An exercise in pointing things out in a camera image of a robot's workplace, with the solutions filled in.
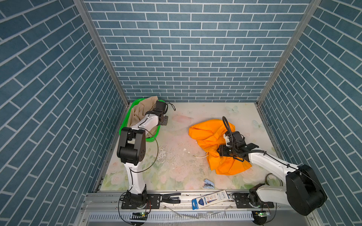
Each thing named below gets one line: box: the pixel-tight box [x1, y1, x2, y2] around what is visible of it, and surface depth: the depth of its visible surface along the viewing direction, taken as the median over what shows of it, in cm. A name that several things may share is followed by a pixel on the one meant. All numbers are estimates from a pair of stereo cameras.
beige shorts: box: [126, 96, 158, 128], surface depth 110 cm
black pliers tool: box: [160, 192, 181, 204], surface depth 75 cm
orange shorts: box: [188, 118, 253, 176], surface depth 86 cm
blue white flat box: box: [191, 189, 231, 210], surface depth 75 cm
